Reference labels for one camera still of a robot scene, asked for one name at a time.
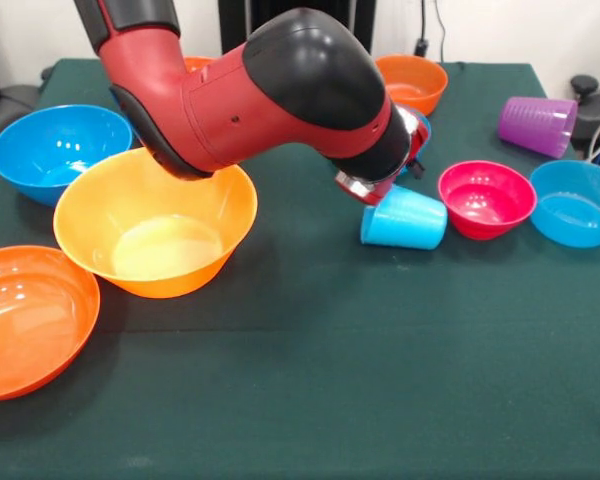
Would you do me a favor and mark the dark green table cloth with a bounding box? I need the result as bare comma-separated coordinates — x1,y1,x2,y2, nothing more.
0,57,600,480

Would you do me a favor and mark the large yellow-orange bowl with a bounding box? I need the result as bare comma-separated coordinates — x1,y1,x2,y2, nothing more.
52,145,259,300

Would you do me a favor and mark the large orange bowl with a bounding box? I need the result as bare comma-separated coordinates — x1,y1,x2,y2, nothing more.
182,55,217,74
0,244,102,403

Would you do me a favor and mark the purple cup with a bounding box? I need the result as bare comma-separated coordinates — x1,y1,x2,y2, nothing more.
496,96,579,160

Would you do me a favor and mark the blue cup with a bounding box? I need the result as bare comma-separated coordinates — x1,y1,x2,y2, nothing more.
359,184,449,251

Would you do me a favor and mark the small orange bowl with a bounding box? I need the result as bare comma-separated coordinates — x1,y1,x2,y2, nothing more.
374,54,450,118

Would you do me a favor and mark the small blue bowl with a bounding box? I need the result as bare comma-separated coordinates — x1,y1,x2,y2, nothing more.
397,112,433,179
529,159,600,249

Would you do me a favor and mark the large blue bowl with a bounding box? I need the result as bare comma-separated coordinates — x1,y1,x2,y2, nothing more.
0,103,134,209

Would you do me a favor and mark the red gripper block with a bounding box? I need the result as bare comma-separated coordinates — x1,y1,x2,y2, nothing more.
363,107,431,207

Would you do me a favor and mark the black cable with plug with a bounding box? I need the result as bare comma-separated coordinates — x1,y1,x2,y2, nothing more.
412,0,447,64

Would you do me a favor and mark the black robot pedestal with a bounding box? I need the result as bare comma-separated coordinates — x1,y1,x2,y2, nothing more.
217,0,377,62

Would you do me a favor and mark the small pink bowl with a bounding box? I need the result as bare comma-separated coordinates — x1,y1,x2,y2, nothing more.
437,160,538,242

